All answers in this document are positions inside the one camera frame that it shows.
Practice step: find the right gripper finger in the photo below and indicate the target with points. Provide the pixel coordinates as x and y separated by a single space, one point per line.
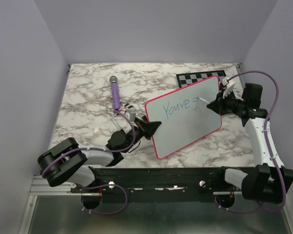
219 99
215 106

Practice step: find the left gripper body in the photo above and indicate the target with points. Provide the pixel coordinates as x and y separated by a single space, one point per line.
138 132

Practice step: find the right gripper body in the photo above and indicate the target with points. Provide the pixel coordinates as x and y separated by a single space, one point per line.
229 104

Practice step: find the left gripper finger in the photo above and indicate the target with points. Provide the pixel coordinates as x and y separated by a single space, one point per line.
148 136
149 128

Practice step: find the pink framed whiteboard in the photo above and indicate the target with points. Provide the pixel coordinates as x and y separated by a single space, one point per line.
185 118

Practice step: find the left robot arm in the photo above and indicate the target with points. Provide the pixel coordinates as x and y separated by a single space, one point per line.
68 162

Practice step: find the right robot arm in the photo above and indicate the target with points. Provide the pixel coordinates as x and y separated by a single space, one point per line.
269 180

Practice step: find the black grey chessboard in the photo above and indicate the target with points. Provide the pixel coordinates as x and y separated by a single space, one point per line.
186 79

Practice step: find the purple microphone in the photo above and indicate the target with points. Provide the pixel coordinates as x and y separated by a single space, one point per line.
115 92

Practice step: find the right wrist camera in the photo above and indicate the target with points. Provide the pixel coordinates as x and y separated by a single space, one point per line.
227 86

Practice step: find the wire microphone stand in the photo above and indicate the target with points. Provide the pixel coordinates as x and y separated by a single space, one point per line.
121 123

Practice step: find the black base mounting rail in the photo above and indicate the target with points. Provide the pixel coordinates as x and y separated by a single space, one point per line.
159 185

